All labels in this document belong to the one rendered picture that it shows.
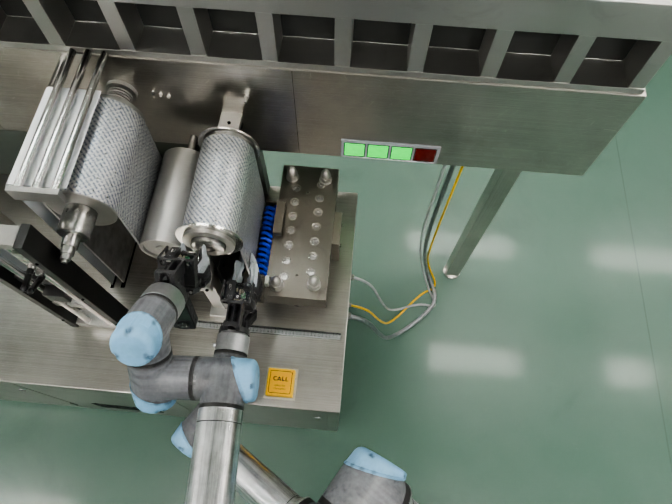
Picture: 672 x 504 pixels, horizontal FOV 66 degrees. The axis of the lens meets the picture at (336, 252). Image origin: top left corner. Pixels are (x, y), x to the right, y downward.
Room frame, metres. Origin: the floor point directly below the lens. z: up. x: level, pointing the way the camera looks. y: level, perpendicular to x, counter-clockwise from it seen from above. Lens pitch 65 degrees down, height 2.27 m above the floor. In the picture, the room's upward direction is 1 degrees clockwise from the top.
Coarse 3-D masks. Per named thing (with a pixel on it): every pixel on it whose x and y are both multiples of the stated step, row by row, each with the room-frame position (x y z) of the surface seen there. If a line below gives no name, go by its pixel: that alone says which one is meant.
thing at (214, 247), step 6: (192, 240) 0.48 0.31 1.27; (198, 240) 0.47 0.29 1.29; (204, 240) 0.47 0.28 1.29; (210, 240) 0.47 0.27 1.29; (216, 240) 0.48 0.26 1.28; (192, 246) 0.47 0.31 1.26; (198, 246) 0.47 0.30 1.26; (210, 246) 0.47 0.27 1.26; (216, 246) 0.47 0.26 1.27; (222, 246) 0.47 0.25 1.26; (210, 252) 0.47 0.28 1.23; (216, 252) 0.47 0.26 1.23; (222, 252) 0.47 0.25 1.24
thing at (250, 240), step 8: (256, 168) 0.71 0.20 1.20; (256, 176) 0.70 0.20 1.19; (256, 184) 0.69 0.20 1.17; (256, 192) 0.67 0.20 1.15; (256, 200) 0.66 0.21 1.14; (264, 200) 0.72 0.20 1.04; (256, 208) 0.64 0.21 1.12; (248, 216) 0.58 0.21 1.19; (256, 216) 0.63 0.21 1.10; (248, 224) 0.57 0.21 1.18; (256, 224) 0.62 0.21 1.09; (248, 232) 0.55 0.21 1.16; (256, 232) 0.60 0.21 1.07; (248, 240) 0.54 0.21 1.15; (256, 240) 0.59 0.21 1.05; (248, 248) 0.53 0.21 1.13; (256, 248) 0.57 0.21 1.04; (248, 256) 0.51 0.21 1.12; (248, 264) 0.50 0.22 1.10; (248, 272) 0.49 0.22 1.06
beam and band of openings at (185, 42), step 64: (0, 0) 0.92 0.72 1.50; (64, 0) 0.91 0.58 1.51; (128, 0) 0.83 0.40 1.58; (192, 0) 0.82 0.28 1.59; (256, 0) 0.81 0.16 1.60; (320, 0) 0.80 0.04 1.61; (384, 0) 0.80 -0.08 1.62; (448, 0) 0.79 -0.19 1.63; (512, 0) 0.78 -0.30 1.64; (576, 0) 0.77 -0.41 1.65; (640, 0) 0.77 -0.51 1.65; (256, 64) 0.81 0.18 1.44; (320, 64) 0.81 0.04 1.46; (384, 64) 0.81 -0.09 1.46; (448, 64) 0.81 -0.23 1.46; (512, 64) 0.82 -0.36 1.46; (576, 64) 0.77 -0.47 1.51; (640, 64) 0.77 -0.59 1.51
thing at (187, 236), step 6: (240, 138) 0.73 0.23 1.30; (198, 228) 0.49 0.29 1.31; (186, 234) 0.48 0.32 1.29; (192, 234) 0.48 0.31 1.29; (198, 234) 0.48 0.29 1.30; (204, 234) 0.48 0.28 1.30; (210, 234) 0.48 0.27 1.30; (216, 234) 0.48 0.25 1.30; (222, 234) 0.48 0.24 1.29; (186, 240) 0.48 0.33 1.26; (222, 240) 0.48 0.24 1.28; (228, 240) 0.48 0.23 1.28; (228, 246) 0.48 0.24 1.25; (234, 246) 0.48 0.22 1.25; (228, 252) 0.48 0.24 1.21
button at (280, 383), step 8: (272, 368) 0.28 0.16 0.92; (272, 376) 0.26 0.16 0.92; (280, 376) 0.26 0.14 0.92; (288, 376) 0.26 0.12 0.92; (272, 384) 0.24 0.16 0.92; (280, 384) 0.24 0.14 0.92; (288, 384) 0.24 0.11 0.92; (272, 392) 0.22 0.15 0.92; (280, 392) 0.22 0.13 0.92; (288, 392) 0.22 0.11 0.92
